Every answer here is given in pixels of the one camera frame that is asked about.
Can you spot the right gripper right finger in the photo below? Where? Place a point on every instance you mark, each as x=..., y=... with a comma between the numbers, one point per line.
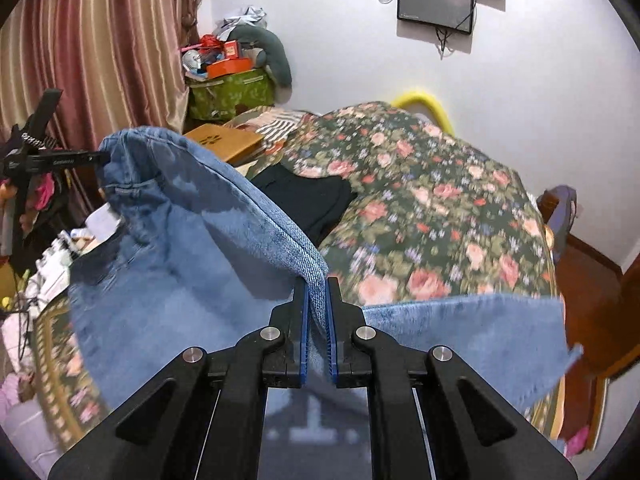
x=431, y=416

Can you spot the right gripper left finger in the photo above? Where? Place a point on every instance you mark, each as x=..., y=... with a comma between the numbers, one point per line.
x=201, y=416

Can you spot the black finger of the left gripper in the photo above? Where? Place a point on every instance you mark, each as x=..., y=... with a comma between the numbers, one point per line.
x=49, y=161

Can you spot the blue denim jeans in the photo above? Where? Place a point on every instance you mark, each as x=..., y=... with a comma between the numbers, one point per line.
x=224, y=349

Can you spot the striped red curtain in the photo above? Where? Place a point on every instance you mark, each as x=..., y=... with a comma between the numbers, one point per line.
x=117, y=63

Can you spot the green storage box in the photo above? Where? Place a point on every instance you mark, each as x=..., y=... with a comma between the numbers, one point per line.
x=222, y=99

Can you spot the floral bedspread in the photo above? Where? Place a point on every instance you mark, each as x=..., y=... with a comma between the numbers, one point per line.
x=442, y=245

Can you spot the orange box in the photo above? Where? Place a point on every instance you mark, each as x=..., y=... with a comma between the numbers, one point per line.
x=228, y=66

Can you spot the black folded garment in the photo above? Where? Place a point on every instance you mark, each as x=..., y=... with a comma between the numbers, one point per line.
x=316, y=205

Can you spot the purple bag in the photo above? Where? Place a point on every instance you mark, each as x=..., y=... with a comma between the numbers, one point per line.
x=562, y=217

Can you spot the grey plush toy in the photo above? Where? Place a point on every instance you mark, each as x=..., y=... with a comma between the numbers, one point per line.
x=273, y=56

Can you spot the yellow foam tube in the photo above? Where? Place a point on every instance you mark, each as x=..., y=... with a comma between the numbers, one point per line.
x=419, y=97

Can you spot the small black wall monitor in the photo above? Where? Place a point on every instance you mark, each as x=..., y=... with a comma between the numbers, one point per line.
x=457, y=15

